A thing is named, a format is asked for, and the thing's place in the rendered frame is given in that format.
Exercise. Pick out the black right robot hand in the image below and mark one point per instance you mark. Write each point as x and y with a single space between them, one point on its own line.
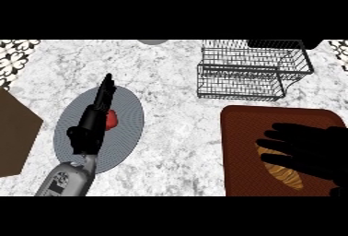
309 147

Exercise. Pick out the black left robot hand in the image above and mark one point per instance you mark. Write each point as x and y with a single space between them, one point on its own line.
93 123

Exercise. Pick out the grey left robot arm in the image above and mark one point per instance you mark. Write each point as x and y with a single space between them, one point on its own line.
68 178

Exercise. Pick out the golden brown croissant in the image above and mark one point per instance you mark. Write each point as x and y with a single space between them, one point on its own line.
284 175

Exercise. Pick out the brown rectangular tray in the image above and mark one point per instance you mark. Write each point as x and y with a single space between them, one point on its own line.
245 141

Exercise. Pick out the red vegetable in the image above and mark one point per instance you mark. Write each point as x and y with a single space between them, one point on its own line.
111 120

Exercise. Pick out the grey oval placemat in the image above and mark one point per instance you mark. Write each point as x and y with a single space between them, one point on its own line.
124 129

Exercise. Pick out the brown wooden block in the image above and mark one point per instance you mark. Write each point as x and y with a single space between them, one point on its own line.
15 138

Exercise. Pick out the grey round object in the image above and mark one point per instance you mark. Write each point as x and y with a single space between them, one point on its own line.
152 41

